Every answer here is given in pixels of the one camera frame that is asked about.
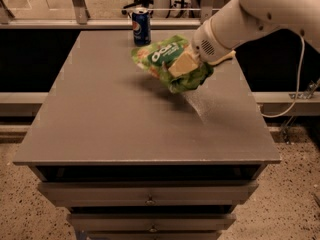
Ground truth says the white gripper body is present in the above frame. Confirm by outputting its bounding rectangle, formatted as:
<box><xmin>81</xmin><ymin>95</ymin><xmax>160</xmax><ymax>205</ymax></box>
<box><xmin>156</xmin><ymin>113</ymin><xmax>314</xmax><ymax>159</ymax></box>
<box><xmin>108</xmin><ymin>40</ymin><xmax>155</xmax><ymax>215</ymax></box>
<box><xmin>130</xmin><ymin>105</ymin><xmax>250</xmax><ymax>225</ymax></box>
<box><xmin>191</xmin><ymin>20</ymin><xmax>232</xmax><ymax>63</ymax></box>

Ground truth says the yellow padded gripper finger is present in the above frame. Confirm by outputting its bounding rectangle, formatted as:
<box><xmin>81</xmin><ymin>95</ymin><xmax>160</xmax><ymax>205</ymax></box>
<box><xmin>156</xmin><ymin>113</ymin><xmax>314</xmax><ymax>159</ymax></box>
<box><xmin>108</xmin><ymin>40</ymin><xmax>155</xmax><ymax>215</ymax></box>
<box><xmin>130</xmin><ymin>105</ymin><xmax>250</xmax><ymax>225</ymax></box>
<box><xmin>168</xmin><ymin>52</ymin><xmax>198</xmax><ymax>77</ymax></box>

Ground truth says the green rice chip bag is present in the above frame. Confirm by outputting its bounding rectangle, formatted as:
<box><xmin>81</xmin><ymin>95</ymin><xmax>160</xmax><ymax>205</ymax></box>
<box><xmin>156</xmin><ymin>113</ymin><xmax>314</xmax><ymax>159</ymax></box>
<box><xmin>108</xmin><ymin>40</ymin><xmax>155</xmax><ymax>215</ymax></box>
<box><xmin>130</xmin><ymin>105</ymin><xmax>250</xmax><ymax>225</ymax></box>
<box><xmin>131</xmin><ymin>35</ymin><xmax>214</xmax><ymax>93</ymax></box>

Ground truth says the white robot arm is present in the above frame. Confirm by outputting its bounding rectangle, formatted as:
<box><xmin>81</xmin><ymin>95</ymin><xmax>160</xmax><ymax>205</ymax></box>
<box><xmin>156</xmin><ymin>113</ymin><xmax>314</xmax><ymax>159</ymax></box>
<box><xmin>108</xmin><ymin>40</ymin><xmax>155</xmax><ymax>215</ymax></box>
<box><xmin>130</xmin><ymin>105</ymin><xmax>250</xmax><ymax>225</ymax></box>
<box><xmin>169</xmin><ymin>0</ymin><xmax>320</xmax><ymax>75</ymax></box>

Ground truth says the yellow sponge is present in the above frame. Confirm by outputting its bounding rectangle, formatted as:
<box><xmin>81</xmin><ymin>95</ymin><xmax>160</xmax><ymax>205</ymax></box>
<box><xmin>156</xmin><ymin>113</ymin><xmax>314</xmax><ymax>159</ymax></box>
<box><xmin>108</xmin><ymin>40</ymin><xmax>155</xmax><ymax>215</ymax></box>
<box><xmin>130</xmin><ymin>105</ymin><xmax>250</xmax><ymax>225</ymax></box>
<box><xmin>208</xmin><ymin>50</ymin><xmax>236</xmax><ymax>66</ymax></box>

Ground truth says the blue pepsi can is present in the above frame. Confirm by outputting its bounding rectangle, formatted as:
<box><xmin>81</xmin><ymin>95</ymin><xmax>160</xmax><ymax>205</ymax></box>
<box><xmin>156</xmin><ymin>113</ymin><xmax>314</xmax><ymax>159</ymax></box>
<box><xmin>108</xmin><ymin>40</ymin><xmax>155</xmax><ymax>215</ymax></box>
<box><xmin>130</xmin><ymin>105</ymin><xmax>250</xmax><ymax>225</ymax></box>
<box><xmin>132</xmin><ymin>7</ymin><xmax>151</xmax><ymax>46</ymax></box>

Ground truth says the grey drawer cabinet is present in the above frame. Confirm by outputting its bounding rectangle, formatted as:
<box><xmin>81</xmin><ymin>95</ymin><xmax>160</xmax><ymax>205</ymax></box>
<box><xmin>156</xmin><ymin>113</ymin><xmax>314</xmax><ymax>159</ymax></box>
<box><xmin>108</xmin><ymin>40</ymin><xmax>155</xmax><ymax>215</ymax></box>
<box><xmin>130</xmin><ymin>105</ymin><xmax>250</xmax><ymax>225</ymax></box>
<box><xmin>14</xmin><ymin>31</ymin><xmax>280</xmax><ymax>240</ymax></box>

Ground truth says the top grey drawer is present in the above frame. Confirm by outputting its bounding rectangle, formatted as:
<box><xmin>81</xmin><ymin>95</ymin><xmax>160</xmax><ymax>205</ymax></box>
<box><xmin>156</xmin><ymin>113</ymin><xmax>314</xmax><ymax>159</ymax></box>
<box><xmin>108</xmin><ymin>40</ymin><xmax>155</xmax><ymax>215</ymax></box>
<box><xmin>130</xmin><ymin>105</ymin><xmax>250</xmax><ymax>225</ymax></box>
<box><xmin>38</xmin><ymin>181</ymin><xmax>258</xmax><ymax>207</ymax></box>

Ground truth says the grey drawer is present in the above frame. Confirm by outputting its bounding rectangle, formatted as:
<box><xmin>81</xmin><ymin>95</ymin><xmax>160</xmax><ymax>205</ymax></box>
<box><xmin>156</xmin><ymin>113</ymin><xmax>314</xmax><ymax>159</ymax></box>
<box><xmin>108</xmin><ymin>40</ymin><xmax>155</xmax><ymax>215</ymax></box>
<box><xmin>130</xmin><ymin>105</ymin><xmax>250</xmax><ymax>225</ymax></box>
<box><xmin>38</xmin><ymin>181</ymin><xmax>258</xmax><ymax>207</ymax></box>
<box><xmin>68</xmin><ymin>214</ymin><xmax>236</xmax><ymax>233</ymax></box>

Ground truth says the lower grey drawer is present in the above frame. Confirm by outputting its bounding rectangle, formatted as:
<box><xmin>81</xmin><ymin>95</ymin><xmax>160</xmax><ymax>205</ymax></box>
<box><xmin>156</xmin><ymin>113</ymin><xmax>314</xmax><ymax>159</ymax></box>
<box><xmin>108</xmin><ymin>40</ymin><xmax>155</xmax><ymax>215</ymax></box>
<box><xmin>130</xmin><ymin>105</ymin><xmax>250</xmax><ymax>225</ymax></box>
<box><xmin>68</xmin><ymin>214</ymin><xmax>236</xmax><ymax>233</ymax></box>

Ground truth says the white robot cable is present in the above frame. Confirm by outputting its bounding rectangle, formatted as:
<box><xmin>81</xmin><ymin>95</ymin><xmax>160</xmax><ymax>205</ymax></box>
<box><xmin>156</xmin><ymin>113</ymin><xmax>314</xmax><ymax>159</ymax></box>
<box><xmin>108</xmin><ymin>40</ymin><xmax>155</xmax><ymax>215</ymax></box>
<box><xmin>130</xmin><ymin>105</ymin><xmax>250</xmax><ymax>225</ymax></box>
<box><xmin>261</xmin><ymin>33</ymin><xmax>306</xmax><ymax>119</ymax></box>

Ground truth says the metal railing frame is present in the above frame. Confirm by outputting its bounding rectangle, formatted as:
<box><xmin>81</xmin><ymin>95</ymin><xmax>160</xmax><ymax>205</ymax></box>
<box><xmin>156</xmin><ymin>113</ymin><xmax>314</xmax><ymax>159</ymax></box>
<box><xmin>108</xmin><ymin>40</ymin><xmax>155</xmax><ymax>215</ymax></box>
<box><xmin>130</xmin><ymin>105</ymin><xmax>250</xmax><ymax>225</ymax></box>
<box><xmin>1</xmin><ymin>0</ymin><xmax>222</xmax><ymax>29</ymax></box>

